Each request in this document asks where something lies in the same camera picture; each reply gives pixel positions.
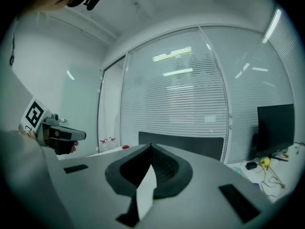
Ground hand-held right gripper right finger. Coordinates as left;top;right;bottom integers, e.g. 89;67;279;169
151;143;193;199

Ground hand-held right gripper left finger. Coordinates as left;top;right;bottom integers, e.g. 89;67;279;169
105;143;153;198

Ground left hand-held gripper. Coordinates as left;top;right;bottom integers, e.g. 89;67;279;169
18;97;87;156

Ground person's left forearm white sleeve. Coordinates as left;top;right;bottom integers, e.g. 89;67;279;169
0;129;77;229

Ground person's left hand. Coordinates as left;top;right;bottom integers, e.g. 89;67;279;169
18;127;79;154

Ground glass door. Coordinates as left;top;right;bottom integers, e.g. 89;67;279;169
97;55;126;154

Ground white window blinds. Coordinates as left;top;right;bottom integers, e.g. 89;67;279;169
120;27;229;162

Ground person's white shirt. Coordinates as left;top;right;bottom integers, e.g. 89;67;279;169
0;10;35;135

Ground yellow round object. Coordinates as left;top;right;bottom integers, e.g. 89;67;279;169
260;156;272;168

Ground black computer monitor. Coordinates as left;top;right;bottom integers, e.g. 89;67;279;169
249;104;295;161

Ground tangled thin cables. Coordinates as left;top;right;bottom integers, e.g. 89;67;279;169
259;165;286;198

